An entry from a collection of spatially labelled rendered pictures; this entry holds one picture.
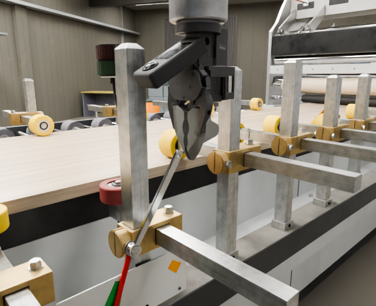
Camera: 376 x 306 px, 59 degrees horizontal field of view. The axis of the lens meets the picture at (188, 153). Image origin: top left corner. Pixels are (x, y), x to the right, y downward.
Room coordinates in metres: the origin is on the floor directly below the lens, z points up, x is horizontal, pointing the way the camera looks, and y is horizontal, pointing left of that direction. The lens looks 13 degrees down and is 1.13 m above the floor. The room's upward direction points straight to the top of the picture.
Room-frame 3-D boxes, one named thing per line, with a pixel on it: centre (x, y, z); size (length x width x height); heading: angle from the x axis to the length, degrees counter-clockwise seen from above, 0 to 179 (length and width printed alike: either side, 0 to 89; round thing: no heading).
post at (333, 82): (1.06, -0.46, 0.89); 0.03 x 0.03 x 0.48; 43
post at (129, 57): (0.55, 0.09, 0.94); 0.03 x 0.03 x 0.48; 43
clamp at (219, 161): (0.73, -0.11, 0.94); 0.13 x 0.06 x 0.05; 133
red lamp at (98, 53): (0.58, 0.13, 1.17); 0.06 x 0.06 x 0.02
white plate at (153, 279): (0.51, 0.10, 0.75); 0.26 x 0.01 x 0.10; 133
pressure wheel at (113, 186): (0.67, 0.15, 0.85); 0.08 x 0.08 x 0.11
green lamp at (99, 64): (0.58, 0.13, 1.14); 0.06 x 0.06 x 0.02
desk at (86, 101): (9.10, 2.16, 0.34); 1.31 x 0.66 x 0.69; 72
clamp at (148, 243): (0.57, 0.08, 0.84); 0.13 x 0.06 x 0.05; 133
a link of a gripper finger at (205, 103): (0.51, -0.02, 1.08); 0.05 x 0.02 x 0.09; 43
